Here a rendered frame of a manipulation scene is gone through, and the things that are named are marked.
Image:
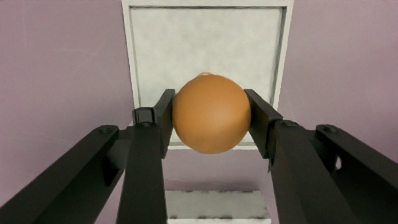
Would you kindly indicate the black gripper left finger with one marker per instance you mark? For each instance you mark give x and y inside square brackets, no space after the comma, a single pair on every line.
[75,188]

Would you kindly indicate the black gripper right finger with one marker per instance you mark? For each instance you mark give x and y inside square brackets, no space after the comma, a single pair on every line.
[305,188]

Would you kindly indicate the orange-brown ball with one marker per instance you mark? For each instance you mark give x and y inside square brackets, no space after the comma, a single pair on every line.
[211,114]

